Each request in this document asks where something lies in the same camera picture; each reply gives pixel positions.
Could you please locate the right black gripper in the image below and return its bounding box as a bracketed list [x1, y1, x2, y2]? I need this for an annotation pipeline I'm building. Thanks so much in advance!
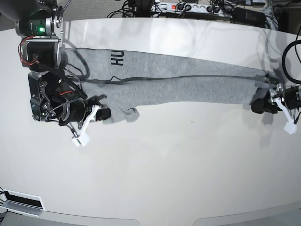
[59, 95, 111, 125]

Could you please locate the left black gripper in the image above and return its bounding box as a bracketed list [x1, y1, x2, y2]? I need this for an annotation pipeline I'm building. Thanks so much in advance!
[251, 83, 294, 114]

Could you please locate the grey t-shirt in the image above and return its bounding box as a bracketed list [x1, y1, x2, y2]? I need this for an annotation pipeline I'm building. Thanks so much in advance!
[62, 48, 279, 124]

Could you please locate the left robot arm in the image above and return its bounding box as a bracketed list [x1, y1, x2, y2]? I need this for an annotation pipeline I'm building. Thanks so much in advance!
[251, 83, 301, 114]

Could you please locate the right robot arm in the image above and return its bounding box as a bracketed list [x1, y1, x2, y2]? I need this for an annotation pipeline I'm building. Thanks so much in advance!
[0, 0, 111, 126]

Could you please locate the black power adapter brick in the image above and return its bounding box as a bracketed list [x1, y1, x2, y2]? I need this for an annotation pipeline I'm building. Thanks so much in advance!
[233, 8, 266, 27]

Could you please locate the white power strip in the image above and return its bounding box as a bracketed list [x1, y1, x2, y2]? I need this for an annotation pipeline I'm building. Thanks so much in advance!
[150, 2, 234, 16]

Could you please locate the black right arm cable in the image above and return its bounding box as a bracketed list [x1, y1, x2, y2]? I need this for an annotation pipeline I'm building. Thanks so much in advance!
[61, 46, 91, 99]

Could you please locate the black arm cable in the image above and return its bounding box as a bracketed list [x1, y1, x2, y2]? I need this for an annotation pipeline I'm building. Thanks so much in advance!
[282, 40, 301, 85]
[61, 46, 91, 99]

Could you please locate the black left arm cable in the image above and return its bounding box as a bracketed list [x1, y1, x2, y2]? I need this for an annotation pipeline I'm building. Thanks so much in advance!
[282, 40, 301, 85]

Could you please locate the white slotted table bracket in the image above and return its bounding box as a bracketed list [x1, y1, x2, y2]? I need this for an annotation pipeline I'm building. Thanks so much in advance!
[0, 188, 46, 217]

